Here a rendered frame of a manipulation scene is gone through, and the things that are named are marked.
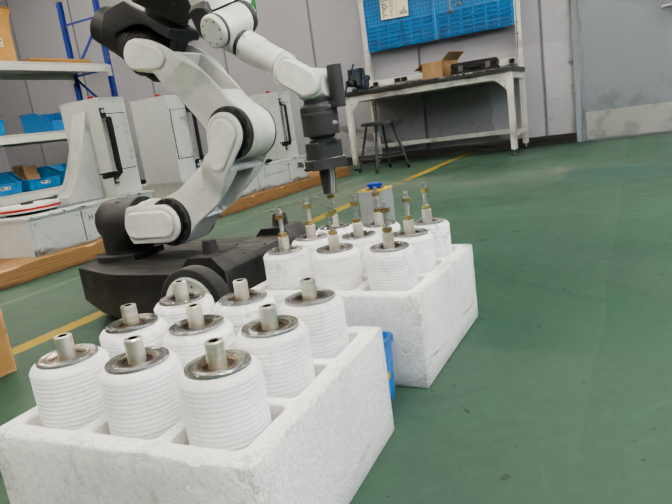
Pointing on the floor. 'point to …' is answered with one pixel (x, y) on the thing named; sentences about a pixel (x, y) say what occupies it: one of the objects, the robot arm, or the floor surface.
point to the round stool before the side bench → (377, 145)
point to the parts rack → (19, 70)
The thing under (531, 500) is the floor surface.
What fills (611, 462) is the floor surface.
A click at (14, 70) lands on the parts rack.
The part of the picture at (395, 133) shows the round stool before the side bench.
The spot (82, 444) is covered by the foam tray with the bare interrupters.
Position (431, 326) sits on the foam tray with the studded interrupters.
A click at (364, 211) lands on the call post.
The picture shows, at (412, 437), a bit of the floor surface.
